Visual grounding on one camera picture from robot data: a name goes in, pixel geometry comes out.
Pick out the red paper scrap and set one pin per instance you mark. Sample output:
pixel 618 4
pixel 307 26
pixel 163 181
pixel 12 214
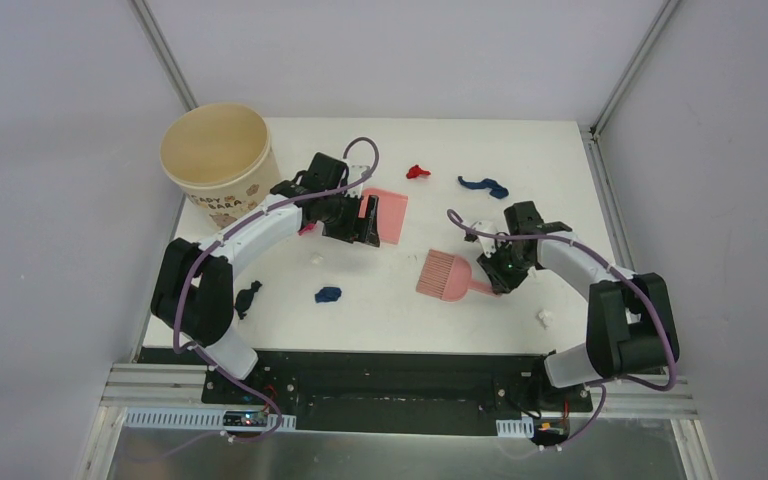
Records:
pixel 416 171

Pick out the dark blue paper ball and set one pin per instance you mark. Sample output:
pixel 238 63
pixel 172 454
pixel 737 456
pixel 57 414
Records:
pixel 328 294

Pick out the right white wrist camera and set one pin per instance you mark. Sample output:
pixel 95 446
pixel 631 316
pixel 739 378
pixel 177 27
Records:
pixel 483 232

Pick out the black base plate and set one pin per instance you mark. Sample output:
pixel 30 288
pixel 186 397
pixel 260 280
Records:
pixel 415 417

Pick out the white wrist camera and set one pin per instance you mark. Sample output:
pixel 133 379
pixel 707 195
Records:
pixel 357 174
pixel 483 232

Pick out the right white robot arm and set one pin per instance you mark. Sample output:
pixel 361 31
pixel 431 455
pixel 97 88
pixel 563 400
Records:
pixel 629 322

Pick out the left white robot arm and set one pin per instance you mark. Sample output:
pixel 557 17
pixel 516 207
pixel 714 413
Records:
pixel 194 294

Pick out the beige paper bucket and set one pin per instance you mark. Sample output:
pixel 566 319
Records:
pixel 221 156

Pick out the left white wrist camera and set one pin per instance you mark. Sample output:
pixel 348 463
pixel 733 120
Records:
pixel 357 174

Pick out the pink plastic dustpan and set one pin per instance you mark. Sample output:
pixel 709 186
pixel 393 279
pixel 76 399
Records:
pixel 392 208

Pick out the long blue paper scrap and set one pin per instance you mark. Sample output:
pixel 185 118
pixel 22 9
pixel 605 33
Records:
pixel 491 186

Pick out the white paper scrap right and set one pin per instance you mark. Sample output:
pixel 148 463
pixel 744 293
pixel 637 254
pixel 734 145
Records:
pixel 545 318

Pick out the right aluminium frame post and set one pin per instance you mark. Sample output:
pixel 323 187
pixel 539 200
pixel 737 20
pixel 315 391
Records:
pixel 640 56

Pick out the pink hand brush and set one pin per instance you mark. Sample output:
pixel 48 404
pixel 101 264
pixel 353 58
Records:
pixel 448 277

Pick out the left aluminium frame post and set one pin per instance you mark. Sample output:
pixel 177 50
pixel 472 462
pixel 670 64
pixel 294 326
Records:
pixel 163 52

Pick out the magenta paper scrap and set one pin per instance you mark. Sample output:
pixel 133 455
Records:
pixel 307 229

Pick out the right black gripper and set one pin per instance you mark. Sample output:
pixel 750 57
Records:
pixel 500 282

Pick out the black paper scrap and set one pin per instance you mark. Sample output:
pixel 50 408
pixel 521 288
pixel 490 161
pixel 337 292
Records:
pixel 245 298

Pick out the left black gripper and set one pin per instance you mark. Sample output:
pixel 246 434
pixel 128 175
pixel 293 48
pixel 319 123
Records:
pixel 359 221

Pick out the aluminium frame post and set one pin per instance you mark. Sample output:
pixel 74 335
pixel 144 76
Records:
pixel 640 56
pixel 163 52

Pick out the aluminium front rail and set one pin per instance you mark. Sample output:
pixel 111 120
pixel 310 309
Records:
pixel 191 386

